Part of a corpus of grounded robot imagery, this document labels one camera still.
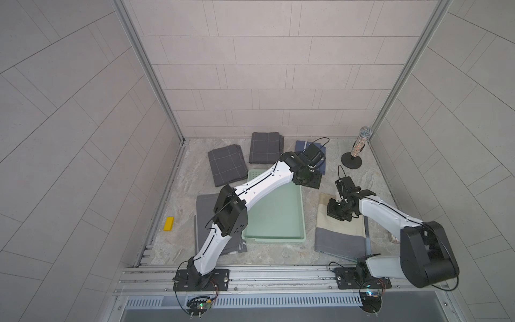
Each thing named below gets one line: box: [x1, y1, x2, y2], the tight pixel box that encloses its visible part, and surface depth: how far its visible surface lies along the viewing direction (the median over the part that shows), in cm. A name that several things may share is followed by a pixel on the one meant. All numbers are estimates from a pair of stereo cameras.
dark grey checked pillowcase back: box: [248, 131, 285, 165], surface depth 114 cm
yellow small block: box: [163, 216, 175, 232], surface depth 85 cm
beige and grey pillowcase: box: [314, 192, 367, 261], surface depth 82 cm
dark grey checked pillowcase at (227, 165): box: [207, 143, 249, 188], surface depth 107 cm
